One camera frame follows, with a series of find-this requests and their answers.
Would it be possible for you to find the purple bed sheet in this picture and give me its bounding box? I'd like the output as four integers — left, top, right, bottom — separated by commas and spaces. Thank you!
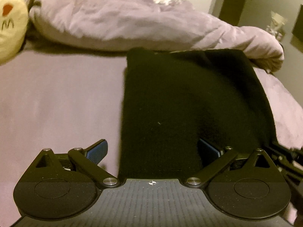
0, 40, 303, 227

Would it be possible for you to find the yellow emoji face pillow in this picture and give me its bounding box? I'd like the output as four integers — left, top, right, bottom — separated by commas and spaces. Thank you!
0, 0, 29, 65

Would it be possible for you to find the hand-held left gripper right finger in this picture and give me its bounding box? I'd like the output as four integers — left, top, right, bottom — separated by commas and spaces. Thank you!
186, 138, 277, 190

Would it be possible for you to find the black knit sweater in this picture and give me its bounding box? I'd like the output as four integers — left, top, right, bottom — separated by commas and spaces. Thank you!
117, 47, 278, 182

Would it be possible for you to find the purple duvet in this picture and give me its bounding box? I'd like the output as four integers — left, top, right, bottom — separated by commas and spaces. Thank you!
25, 0, 284, 74

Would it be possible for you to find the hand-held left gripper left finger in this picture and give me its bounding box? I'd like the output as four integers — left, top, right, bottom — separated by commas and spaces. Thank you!
28, 139, 120, 190

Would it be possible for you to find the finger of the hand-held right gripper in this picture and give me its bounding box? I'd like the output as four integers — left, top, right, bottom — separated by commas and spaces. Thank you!
269, 141, 303, 165
279, 166, 303, 195

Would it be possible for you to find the cream wrapped bouquet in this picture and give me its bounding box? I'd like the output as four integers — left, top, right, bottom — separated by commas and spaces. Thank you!
266, 11, 288, 40

